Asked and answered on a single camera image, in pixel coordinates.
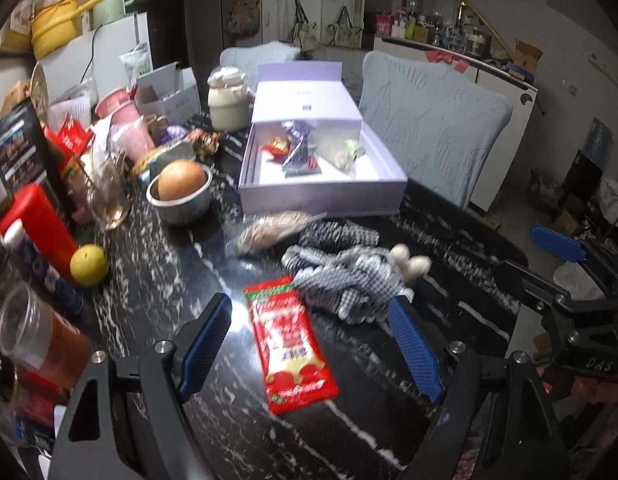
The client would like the glass mug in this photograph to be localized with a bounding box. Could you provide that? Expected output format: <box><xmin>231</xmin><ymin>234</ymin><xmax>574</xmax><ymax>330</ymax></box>
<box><xmin>86</xmin><ymin>152</ymin><xmax>132</xmax><ymax>231</ymax></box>

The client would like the red plastic bottle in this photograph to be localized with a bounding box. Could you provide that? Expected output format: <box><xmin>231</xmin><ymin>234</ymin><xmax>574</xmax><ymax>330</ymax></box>
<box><xmin>0</xmin><ymin>183</ymin><xmax>80</xmax><ymax>286</ymax></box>

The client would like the person's right hand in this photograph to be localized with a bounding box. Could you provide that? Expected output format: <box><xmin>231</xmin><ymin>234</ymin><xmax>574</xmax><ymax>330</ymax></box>
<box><xmin>541</xmin><ymin>372</ymin><xmax>617</xmax><ymax>411</ymax></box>

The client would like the brown snack wrapper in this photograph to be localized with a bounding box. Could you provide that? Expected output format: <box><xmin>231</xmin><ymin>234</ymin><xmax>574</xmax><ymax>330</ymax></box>
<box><xmin>186</xmin><ymin>129</ymin><xmax>222</xmax><ymax>156</ymax></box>

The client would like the green printed paper packet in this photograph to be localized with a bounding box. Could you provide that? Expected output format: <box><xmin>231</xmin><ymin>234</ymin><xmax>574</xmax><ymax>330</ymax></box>
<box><xmin>337</xmin><ymin>140</ymin><xmax>364</xmax><ymax>168</ymax></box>

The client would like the brown cardboard box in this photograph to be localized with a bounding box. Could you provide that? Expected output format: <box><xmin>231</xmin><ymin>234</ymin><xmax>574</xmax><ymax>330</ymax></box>
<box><xmin>514</xmin><ymin>40</ymin><xmax>544</xmax><ymax>73</ymax></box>

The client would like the decorative plate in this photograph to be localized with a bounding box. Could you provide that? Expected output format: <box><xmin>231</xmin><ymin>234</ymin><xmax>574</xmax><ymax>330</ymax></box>
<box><xmin>30</xmin><ymin>62</ymin><xmax>50</xmax><ymax>106</ymax></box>

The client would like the red paper packet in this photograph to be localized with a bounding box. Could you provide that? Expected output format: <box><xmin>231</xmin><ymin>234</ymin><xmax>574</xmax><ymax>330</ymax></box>
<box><xmin>44</xmin><ymin>115</ymin><xmax>92</xmax><ymax>156</ymax></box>

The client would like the long red sauce packet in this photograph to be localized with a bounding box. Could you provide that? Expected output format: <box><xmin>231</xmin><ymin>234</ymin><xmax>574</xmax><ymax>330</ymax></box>
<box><xmin>243</xmin><ymin>275</ymin><xmax>340</xmax><ymax>415</ymax></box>

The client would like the brown tote bag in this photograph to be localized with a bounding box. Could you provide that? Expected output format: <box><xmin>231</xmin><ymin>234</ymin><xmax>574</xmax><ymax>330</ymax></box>
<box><xmin>226</xmin><ymin>0</ymin><xmax>262</xmax><ymax>37</ymax></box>

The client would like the yellow pot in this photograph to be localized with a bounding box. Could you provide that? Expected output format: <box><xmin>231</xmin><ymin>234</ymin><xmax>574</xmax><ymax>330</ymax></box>
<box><xmin>30</xmin><ymin>0</ymin><xmax>107</xmax><ymax>60</ymax></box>

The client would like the light blue covered chair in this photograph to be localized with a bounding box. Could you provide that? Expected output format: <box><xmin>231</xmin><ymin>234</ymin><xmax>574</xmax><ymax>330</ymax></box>
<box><xmin>219</xmin><ymin>41</ymin><xmax>302</xmax><ymax>78</ymax></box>
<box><xmin>359</xmin><ymin>51</ymin><xmax>514</xmax><ymax>211</ymax></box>

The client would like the clear purple-print snack bag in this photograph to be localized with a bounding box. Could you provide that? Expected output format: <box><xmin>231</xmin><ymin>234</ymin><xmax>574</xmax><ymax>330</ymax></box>
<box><xmin>280</xmin><ymin>120</ymin><xmax>322</xmax><ymax>177</ymax></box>

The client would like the plush doll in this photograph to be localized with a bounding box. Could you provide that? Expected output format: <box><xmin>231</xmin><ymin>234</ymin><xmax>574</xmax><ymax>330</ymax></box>
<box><xmin>281</xmin><ymin>242</ymin><xmax>432</xmax><ymax>325</ymax></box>

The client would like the pink paper cup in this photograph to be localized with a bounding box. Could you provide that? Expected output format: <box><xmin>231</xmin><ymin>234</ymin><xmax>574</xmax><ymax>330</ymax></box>
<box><xmin>109</xmin><ymin>112</ymin><xmax>157</xmax><ymax>158</ymax></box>
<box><xmin>95</xmin><ymin>87</ymin><xmax>140</xmax><ymax>118</ymax></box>

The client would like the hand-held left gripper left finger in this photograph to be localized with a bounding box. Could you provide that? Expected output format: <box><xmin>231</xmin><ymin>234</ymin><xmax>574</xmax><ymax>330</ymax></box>
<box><xmin>49</xmin><ymin>292</ymin><xmax>233</xmax><ymax>480</ymax></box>

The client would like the row of bottles and jars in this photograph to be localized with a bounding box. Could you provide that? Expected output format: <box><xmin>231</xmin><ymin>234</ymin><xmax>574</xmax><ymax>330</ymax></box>
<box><xmin>376</xmin><ymin>0</ymin><xmax>492</xmax><ymax>58</ymax></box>

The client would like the cream kettle-shaped bottle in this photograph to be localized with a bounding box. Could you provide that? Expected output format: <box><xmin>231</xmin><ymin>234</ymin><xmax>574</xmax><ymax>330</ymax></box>
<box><xmin>208</xmin><ymin>66</ymin><xmax>254</xmax><ymax>132</ymax></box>

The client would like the white plastic bag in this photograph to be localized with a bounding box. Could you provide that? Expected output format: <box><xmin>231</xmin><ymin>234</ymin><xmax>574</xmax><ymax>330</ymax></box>
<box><xmin>553</xmin><ymin>262</ymin><xmax>604</xmax><ymax>301</ymax></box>

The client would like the white-capped blue bottle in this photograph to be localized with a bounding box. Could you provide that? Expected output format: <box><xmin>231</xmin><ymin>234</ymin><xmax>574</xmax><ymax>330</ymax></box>
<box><xmin>4</xmin><ymin>220</ymin><xmax>84</xmax><ymax>311</ymax></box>

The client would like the small red snack packet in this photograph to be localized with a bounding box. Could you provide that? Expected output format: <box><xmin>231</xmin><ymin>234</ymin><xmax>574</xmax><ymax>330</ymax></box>
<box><xmin>260</xmin><ymin>137</ymin><xmax>292</xmax><ymax>158</ymax></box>

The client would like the blue water jug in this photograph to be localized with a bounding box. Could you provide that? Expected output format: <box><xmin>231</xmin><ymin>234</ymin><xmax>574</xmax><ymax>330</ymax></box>
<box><xmin>586</xmin><ymin>117</ymin><xmax>614</xmax><ymax>166</ymax></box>

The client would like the white refrigerator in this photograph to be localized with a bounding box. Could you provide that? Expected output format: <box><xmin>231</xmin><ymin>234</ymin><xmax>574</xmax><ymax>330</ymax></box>
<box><xmin>36</xmin><ymin>11</ymin><xmax>152</xmax><ymax>106</ymax></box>

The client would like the pale green jug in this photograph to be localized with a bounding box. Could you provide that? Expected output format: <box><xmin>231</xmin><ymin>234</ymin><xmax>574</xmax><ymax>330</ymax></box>
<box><xmin>94</xmin><ymin>0</ymin><xmax>137</xmax><ymax>28</ymax></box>

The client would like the metal bowl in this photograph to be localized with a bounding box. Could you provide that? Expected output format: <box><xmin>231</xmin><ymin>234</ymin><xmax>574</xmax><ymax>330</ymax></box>
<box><xmin>146</xmin><ymin>165</ymin><xmax>213</xmax><ymax>224</ymax></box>

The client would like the bag of cream cord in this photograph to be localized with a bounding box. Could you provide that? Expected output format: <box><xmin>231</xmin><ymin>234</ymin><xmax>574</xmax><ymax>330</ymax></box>
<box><xmin>224</xmin><ymin>210</ymin><xmax>327</xmax><ymax>258</ymax></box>

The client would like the grey-green biscuit packet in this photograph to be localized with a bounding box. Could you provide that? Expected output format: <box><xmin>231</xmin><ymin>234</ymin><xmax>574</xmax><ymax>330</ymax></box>
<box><xmin>134</xmin><ymin>140</ymin><xmax>197</xmax><ymax>178</ymax></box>

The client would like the yellow-green round fruit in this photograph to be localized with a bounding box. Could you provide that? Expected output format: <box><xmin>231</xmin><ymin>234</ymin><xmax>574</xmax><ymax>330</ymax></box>
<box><xmin>70</xmin><ymin>243</ymin><xmax>110</xmax><ymax>287</ymax></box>

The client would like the green and white pouch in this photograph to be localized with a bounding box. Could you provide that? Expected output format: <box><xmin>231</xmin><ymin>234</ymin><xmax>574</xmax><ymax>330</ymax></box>
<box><xmin>120</xmin><ymin>45</ymin><xmax>154</xmax><ymax>86</ymax></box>

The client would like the lavender gift box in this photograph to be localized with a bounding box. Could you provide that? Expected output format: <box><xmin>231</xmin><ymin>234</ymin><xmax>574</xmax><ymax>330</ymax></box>
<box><xmin>237</xmin><ymin>61</ymin><xmax>408</xmax><ymax>218</ymax></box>

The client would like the white cardboard box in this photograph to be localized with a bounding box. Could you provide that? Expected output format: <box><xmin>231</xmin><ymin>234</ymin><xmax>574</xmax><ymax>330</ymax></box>
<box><xmin>136</xmin><ymin>61</ymin><xmax>202</xmax><ymax>123</ymax></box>

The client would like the checkered fabric scrunchie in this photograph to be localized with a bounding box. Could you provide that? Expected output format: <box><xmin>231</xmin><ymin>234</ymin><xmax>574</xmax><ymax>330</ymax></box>
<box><xmin>299</xmin><ymin>220</ymin><xmax>380</xmax><ymax>252</ymax></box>

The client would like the beige tote bag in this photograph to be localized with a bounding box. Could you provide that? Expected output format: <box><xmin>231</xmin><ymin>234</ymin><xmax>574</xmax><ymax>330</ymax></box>
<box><xmin>289</xmin><ymin>0</ymin><xmax>320</xmax><ymax>46</ymax></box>
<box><xmin>325</xmin><ymin>6</ymin><xmax>364</xmax><ymax>47</ymax></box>

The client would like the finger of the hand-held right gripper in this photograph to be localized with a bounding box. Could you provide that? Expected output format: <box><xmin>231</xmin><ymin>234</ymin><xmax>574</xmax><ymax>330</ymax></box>
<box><xmin>530</xmin><ymin>226</ymin><xmax>618</xmax><ymax>273</ymax></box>
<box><xmin>494</xmin><ymin>259</ymin><xmax>570</xmax><ymax>313</ymax></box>

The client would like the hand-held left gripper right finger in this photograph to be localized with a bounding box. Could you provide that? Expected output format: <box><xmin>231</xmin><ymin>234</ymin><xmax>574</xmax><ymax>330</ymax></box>
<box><xmin>387</xmin><ymin>295</ymin><xmax>572</xmax><ymax>480</ymax></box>

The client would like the black printed box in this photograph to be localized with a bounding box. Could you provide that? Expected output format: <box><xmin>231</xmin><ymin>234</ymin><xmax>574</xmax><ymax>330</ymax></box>
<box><xmin>0</xmin><ymin>99</ymin><xmax>64</xmax><ymax>216</ymax></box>

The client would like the clear plastic cup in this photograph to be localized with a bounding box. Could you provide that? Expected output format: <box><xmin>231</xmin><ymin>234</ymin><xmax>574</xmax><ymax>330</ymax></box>
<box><xmin>0</xmin><ymin>282</ymin><xmax>92</xmax><ymax>391</ymax></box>

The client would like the pink cloth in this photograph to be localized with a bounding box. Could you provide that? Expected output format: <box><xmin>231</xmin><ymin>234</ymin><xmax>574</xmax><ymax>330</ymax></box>
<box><xmin>425</xmin><ymin>50</ymin><xmax>468</xmax><ymax>75</ymax></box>

